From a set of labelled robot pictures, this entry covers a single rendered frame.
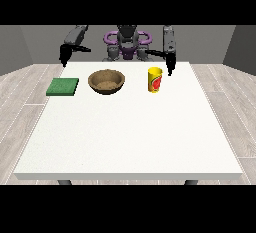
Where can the brown wooden bowl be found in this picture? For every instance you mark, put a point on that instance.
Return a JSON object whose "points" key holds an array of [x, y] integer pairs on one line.
{"points": [[106, 81]]}

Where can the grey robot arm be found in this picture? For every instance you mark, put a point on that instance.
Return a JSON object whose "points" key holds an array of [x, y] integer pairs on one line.
{"points": [[75, 35], [168, 40]]}

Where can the yellow cup with melon print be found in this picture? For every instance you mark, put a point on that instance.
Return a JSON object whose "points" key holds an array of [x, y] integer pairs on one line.
{"points": [[155, 80]]}

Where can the green square pad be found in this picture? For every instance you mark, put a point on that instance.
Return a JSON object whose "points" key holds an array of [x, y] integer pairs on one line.
{"points": [[62, 86]]}

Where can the grey robot trunk purple rings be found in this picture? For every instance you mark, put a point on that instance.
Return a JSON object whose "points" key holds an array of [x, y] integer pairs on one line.
{"points": [[127, 45]]}

